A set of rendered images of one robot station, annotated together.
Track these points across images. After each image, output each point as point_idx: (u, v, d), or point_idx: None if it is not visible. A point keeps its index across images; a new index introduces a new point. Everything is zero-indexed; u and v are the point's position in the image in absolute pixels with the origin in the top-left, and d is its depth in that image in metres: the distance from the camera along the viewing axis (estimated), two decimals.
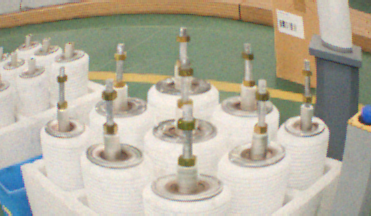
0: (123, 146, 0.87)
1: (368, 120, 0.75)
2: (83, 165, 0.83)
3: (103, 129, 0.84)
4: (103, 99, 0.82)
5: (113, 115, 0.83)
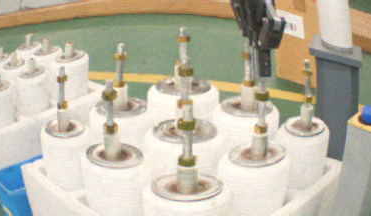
0: (123, 146, 0.87)
1: (368, 120, 0.75)
2: (83, 165, 0.83)
3: (103, 129, 0.84)
4: (103, 99, 0.82)
5: (113, 115, 0.83)
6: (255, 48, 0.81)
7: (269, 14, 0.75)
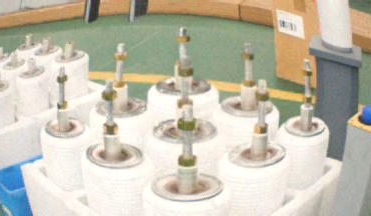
0: (123, 146, 0.87)
1: (368, 120, 0.75)
2: (83, 165, 0.83)
3: (103, 129, 0.84)
4: (103, 99, 0.82)
5: (113, 115, 0.83)
6: None
7: None
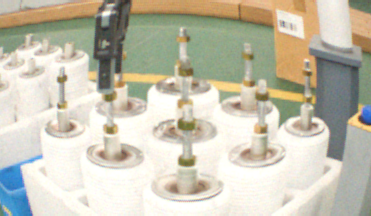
0: (123, 146, 0.87)
1: (368, 120, 0.75)
2: (83, 165, 0.83)
3: (114, 132, 0.83)
4: (115, 99, 0.82)
5: (108, 115, 0.84)
6: (108, 45, 0.84)
7: (104, 13, 0.74)
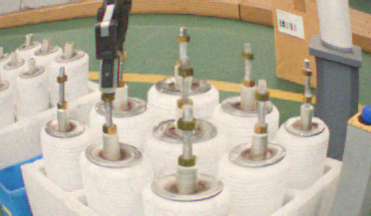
0: (124, 146, 0.87)
1: (368, 120, 0.75)
2: (81, 163, 0.83)
3: (103, 128, 0.84)
4: (101, 98, 0.83)
5: (111, 117, 0.83)
6: None
7: (103, 20, 0.75)
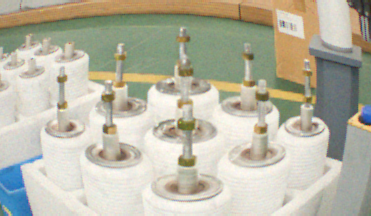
0: (124, 146, 0.87)
1: (368, 120, 0.75)
2: (81, 163, 0.83)
3: (103, 128, 0.84)
4: (101, 98, 0.83)
5: (111, 117, 0.83)
6: (367, 17, 0.72)
7: None
